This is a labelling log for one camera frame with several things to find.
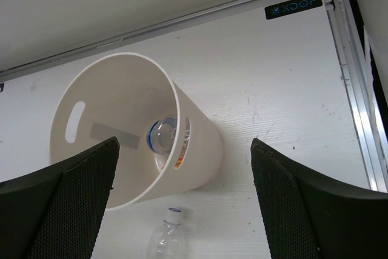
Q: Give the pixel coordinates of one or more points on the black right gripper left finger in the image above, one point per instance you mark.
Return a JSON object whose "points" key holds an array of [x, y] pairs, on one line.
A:
{"points": [[56, 212]]}

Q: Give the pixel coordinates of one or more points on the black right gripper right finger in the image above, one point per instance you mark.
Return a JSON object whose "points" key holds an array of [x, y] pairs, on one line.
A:
{"points": [[307, 214]]}

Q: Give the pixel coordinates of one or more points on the clear unlabeled plastic bottle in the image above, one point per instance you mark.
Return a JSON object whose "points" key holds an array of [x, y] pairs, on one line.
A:
{"points": [[168, 240]]}

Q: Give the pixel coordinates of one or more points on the clear bottle blue label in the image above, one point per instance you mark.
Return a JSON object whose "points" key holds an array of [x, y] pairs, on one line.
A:
{"points": [[161, 136]]}

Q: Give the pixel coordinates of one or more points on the orange juice bottle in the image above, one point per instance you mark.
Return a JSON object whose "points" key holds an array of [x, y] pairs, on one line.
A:
{"points": [[181, 157]]}

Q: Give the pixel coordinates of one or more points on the white round bin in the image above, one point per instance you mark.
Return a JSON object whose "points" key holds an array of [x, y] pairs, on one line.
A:
{"points": [[122, 95]]}

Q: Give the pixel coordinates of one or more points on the black XDOF label right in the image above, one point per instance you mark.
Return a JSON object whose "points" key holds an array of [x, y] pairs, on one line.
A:
{"points": [[290, 7]]}

